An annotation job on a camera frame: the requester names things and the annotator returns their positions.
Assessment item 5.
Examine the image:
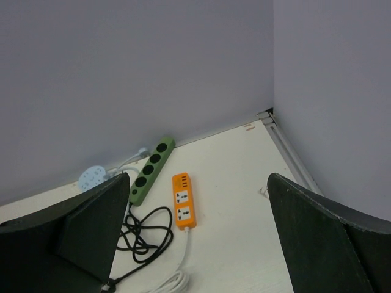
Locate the orange power strip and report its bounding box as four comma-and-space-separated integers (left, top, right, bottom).
172, 173, 197, 231

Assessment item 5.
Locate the green power strip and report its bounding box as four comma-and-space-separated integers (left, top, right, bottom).
129, 136, 176, 206

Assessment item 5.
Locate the white coiled cord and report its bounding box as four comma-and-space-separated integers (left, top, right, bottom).
146, 228, 192, 293

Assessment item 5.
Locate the black power cord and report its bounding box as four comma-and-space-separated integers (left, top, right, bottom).
103, 204, 174, 291

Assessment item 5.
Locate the round light blue socket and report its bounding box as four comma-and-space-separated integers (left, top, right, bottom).
78, 165, 106, 192

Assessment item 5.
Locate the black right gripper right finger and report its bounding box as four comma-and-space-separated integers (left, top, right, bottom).
267, 173, 390, 292

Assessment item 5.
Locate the light blue socket power cord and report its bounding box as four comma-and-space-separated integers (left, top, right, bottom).
103, 147, 151, 181

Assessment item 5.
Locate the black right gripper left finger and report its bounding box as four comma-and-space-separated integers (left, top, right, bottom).
1, 173, 130, 292

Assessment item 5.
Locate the aluminium frame rail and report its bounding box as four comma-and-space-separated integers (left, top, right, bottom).
257, 108, 323, 196

